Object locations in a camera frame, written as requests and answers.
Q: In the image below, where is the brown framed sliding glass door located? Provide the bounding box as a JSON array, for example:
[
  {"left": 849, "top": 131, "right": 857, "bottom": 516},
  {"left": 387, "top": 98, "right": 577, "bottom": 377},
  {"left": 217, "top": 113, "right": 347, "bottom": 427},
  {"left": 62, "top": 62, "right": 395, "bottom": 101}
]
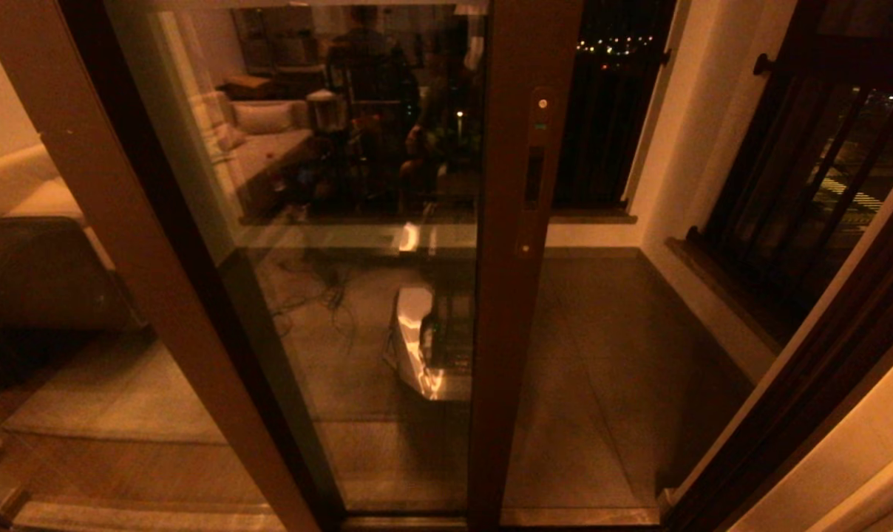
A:
[{"left": 0, "top": 0, "right": 586, "bottom": 529}]

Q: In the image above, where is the brown framed fixed glass panel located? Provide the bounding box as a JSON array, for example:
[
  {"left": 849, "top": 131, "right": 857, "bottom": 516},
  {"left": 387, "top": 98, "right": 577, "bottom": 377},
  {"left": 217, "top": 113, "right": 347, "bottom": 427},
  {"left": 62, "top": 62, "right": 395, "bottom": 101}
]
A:
[{"left": 0, "top": 0, "right": 344, "bottom": 532}]

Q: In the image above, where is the metal floor door track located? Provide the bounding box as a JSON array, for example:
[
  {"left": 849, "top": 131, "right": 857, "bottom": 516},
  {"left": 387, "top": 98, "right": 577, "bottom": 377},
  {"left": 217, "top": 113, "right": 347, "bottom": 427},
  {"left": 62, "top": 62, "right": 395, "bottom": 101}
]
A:
[{"left": 339, "top": 506, "right": 669, "bottom": 532}]

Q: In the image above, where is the black balcony railing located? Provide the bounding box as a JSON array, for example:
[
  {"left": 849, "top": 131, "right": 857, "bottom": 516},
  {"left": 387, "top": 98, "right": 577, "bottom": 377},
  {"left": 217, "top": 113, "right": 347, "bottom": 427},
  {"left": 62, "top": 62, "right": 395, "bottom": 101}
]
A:
[{"left": 687, "top": 0, "right": 893, "bottom": 326}]

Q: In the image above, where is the recessed door handle plate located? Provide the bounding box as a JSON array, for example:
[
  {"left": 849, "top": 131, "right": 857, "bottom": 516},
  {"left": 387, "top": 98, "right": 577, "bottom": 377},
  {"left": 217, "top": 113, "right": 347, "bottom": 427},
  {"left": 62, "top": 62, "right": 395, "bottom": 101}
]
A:
[{"left": 519, "top": 85, "right": 560, "bottom": 259}]

